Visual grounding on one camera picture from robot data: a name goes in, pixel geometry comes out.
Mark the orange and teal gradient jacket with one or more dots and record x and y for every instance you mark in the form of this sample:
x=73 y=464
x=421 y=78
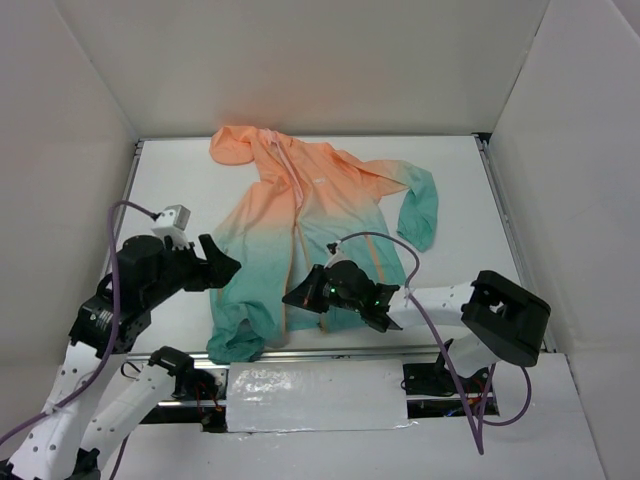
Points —
x=307 y=196

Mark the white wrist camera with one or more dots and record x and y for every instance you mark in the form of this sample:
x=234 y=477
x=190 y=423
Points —
x=335 y=254
x=171 y=223

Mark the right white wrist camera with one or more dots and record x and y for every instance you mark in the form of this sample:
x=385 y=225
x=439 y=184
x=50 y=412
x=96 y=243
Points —
x=335 y=254

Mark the aluminium table frame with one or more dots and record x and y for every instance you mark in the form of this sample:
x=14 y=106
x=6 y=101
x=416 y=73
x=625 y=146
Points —
x=474 y=233

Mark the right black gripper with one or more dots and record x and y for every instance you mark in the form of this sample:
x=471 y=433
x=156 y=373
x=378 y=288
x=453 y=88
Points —
x=320 y=288

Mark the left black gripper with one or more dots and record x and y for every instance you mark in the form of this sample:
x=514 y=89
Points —
x=198 y=270

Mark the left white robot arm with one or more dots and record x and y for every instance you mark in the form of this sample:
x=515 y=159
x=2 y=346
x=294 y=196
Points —
x=71 y=438

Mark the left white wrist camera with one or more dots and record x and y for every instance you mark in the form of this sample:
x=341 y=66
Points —
x=171 y=223

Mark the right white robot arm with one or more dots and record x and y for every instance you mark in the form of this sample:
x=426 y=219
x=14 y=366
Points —
x=503 y=321

